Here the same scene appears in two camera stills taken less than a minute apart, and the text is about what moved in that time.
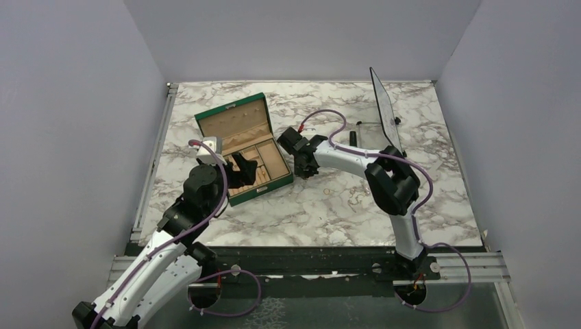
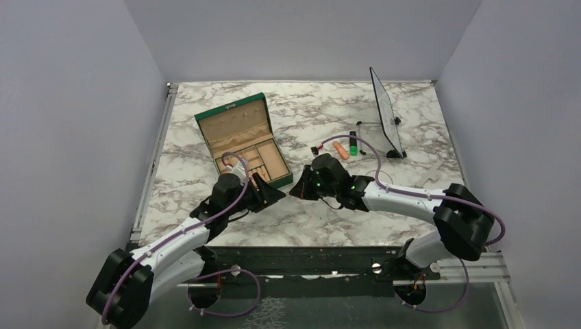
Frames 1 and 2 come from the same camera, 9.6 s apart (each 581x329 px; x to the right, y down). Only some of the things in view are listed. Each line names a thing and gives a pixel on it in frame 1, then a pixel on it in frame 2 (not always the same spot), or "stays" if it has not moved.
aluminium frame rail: [122, 264] stays
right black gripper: [299, 172] → [301, 190]
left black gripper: [246, 174] → [266, 195]
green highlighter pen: [353, 138] stays
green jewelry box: [244, 127] stays
